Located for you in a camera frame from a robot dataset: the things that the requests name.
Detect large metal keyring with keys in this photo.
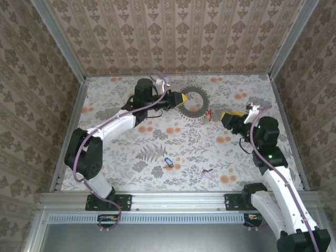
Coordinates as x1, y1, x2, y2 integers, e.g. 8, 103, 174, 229
176, 85, 212, 123

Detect pink tagged key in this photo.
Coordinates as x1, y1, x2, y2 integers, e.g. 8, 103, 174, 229
201, 169, 216, 181

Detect grey metal sheet panel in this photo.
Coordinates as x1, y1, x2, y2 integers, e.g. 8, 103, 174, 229
39, 223, 326, 252

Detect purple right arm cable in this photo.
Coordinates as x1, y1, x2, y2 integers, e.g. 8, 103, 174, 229
248, 104, 320, 252

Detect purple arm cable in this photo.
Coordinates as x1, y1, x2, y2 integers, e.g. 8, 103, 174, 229
248, 104, 320, 252
72, 69, 171, 232

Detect thin aluminium wall rail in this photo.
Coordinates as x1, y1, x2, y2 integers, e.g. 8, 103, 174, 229
85, 73, 271, 78

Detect aluminium side rail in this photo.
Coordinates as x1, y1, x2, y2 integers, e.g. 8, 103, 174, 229
49, 77, 90, 192
270, 78, 310, 191

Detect thin black right gripper cable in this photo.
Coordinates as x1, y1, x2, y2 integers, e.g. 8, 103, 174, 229
239, 136, 254, 155

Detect long aluminium base rail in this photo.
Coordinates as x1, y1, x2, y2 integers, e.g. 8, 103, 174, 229
39, 191, 326, 212

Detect aluminium corner post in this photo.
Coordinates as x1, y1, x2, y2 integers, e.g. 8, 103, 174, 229
30, 0, 87, 82
269, 0, 320, 79

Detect grey slotted cable duct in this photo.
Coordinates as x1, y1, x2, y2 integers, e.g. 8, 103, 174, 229
48, 213, 249, 224

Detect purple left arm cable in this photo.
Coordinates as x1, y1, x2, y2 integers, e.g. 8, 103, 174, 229
72, 69, 171, 232

